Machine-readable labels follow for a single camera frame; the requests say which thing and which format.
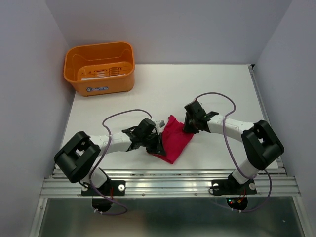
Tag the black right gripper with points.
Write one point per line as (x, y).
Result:
(186, 128)

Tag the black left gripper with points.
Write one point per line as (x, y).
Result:
(158, 148)

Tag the red t-shirt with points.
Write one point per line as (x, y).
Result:
(174, 140)

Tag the orange plastic basket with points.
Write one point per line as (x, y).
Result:
(100, 68)

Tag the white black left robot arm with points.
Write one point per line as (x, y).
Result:
(77, 157)

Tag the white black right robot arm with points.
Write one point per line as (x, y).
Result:
(261, 145)

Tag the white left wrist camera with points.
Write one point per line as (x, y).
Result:
(159, 123)

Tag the aluminium rail frame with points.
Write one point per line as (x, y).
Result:
(173, 200)

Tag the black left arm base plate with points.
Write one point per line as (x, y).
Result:
(109, 188)

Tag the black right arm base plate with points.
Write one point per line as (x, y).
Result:
(221, 187)

